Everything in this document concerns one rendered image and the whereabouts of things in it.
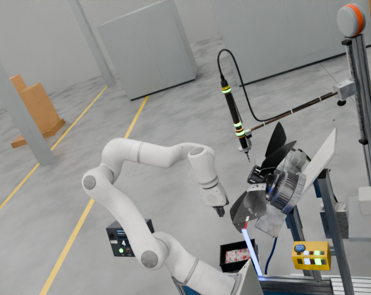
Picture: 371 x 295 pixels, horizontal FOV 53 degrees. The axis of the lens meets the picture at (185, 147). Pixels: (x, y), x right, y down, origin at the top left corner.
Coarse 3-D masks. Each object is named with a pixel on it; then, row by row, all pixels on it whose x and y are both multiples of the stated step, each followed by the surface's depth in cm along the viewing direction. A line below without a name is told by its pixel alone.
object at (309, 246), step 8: (304, 248) 175; (312, 248) 173; (320, 248) 172; (328, 248) 173; (296, 256) 173; (304, 256) 171; (312, 256) 170; (320, 256) 168; (328, 256) 170; (296, 264) 176; (304, 264) 174; (328, 264) 169
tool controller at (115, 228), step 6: (114, 222) 222; (150, 222) 213; (108, 228) 216; (114, 228) 214; (120, 228) 212; (150, 228) 212; (108, 234) 218; (114, 234) 215; (120, 234) 213; (114, 240) 217; (126, 240) 213; (114, 246) 218; (120, 246) 216; (114, 252) 220; (120, 252) 218; (126, 252) 216; (132, 252) 213
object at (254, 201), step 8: (248, 192) 211; (256, 192) 208; (264, 192) 205; (248, 200) 205; (256, 200) 202; (264, 200) 199; (240, 208) 205; (248, 208) 200; (256, 208) 196; (264, 208) 193; (240, 216) 200; (248, 216) 196; (256, 216) 191
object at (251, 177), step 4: (256, 168) 215; (260, 168) 216; (252, 172) 214; (256, 172) 214; (252, 176) 214; (256, 176) 214; (260, 176) 213; (264, 176) 214; (268, 176) 216; (272, 176) 213; (248, 180) 216; (256, 180) 214; (260, 180) 213; (264, 180) 214; (268, 180) 214; (272, 180) 212; (268, 184) 212; (268, 188) 212
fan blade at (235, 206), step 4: (244, 192) 227; (240, 196) 230; (244, 196) 227; (236, 200) 234; (240, 200) 229; (236, 204) 233; (232, 208) 237; (236, 208) 232; (232, 212) 236; (236, 212) 231; (232, 216) 235; (232, 220) 234; (236, 224) 228; (240, 224) 225; (244, 224) 223; (236, 228) 228; (240, 228) 224; (240, 232) 223
